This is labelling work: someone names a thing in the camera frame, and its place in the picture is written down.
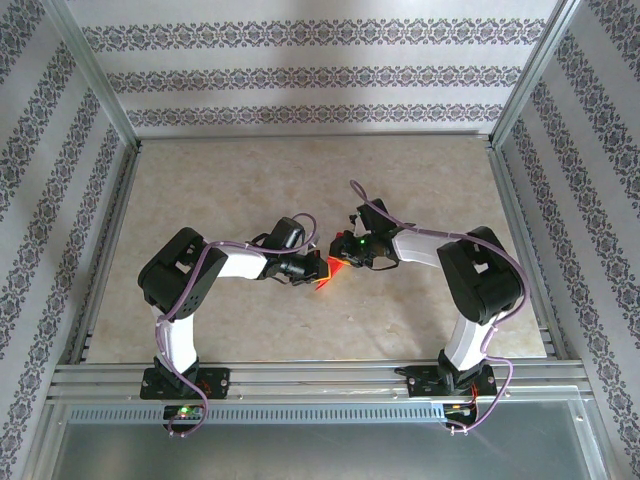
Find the red paper sheet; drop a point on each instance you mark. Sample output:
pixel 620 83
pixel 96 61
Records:
pixel 322 286

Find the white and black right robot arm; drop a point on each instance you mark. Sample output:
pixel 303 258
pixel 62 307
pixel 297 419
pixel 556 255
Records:
pixel 480 285

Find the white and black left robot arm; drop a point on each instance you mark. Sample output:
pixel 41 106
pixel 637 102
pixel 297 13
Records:
pixel 175 280

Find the grey metal sheet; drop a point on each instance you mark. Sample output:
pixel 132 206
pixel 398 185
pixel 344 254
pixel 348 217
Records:
pixel 320 450

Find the control board with green light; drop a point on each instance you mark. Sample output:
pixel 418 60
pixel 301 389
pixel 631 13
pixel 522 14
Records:
pixel 182 412

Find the control board with yellow light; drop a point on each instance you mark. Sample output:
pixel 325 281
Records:
pixel 457 410

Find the long aluminium mounting rail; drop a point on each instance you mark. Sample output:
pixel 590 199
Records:
pixel 320 375

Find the thin aluminium wall rail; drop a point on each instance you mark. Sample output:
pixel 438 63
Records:
pixel 315 135

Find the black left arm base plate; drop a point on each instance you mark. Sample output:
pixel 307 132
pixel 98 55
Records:
pixel 220 382

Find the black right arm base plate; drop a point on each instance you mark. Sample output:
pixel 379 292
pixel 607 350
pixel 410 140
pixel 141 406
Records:
pixel 417 382

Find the aluminium side rail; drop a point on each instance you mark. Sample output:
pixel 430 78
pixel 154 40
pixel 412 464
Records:
pixel 106 250
pixel 520 225

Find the aluminium frame post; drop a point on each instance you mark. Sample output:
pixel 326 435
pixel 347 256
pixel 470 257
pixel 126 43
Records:
pixel 95 75
pixel 535 70

